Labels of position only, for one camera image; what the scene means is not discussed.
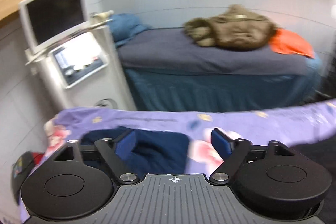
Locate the navy blue folded garment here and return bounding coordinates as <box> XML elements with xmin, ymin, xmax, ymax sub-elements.
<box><xmin>80</xmin><ymin>126</ymin><xmax>190</xmax><ymax>177</ymax></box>

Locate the purple floral bed sheet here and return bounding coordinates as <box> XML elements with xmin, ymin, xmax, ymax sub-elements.
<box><xmin>19</xmin><ymin>98</ymin><xmax>336</xmax><ymax>224</ymax></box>

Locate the white medical device cart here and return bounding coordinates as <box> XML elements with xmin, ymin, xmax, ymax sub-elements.
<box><xmin>25</xmin><ymin>10</ymin><xmax>136</xmax><ymax>111</ymax></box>

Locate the orange cloth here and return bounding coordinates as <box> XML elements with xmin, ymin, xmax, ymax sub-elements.
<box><xmin>269</xmin><ymin>28</ymin><xmax>315</xmax><ymax>59</ymax></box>

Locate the olive brown fur-trimmed coat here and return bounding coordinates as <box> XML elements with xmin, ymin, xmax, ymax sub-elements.
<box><xmin>183</xmin><ymin>5</ymin><xmax>277</xmax><ymax>51</ymax></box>

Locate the blue pillow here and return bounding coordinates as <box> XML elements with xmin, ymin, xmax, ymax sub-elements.
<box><xmin>108</xmin><ymin>14</ymin><xmax>151</xmax><ymax>48</ymax></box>

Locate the white framed monitor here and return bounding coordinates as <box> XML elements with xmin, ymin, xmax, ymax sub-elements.
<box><xmin>18</xmin><ymin>0</ymin><xmax>89</xmax><ymax>54</ymax></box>

